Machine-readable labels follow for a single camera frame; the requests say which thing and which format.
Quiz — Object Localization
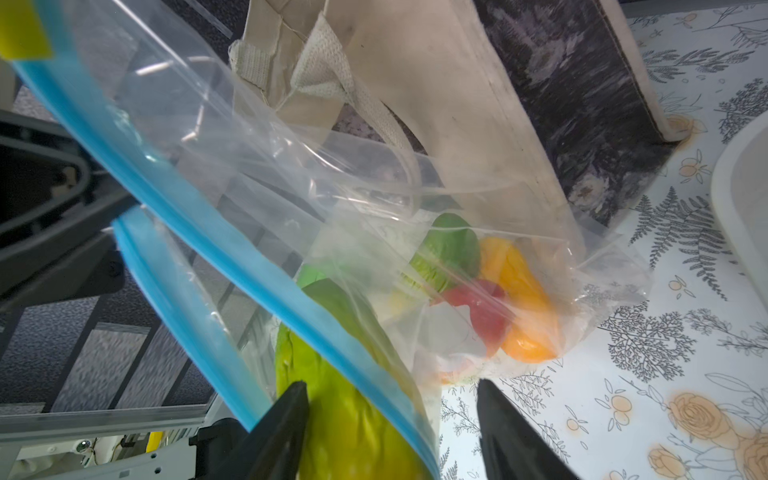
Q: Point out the orange mango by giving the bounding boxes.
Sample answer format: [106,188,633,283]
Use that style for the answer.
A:
[479,237,562,364]

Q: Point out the white serving dish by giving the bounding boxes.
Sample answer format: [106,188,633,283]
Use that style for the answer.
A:
[711,116,767,301]

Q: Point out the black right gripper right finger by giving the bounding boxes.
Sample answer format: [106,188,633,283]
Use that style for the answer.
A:
[477,379,578,480]

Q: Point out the clear zip-top bag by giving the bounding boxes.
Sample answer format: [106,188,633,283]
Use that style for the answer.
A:
[1,1,647,479]

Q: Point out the red mango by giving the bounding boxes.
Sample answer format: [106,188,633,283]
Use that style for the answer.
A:
[442,279,512,357]

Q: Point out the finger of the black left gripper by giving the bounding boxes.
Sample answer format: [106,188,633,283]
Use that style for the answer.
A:
[1,111,137,312]

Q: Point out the green mango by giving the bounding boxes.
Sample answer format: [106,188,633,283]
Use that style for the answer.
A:
[275,264,431,479]
[409,213,481,293]

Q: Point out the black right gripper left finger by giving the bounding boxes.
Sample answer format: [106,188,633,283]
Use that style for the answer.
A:
[206,381,309,479]

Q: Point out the beige canvas tote bag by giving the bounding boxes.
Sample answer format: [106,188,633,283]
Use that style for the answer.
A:
[229,1,687,224]

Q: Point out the aluminium front rail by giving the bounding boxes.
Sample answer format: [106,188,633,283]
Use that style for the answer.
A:
[1,395,232,479]

